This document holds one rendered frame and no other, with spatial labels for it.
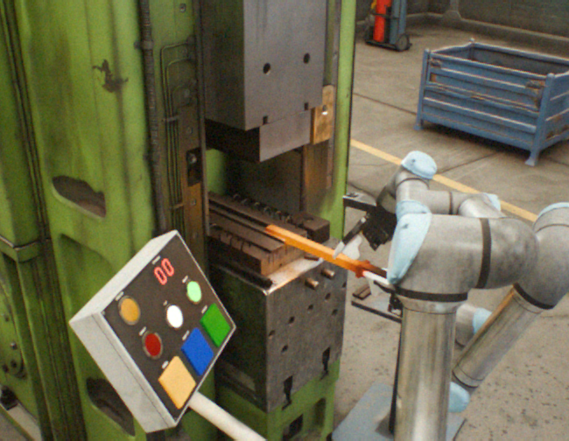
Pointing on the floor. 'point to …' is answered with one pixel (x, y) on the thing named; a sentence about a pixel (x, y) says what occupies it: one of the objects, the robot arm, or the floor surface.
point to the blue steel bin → (501, 94)
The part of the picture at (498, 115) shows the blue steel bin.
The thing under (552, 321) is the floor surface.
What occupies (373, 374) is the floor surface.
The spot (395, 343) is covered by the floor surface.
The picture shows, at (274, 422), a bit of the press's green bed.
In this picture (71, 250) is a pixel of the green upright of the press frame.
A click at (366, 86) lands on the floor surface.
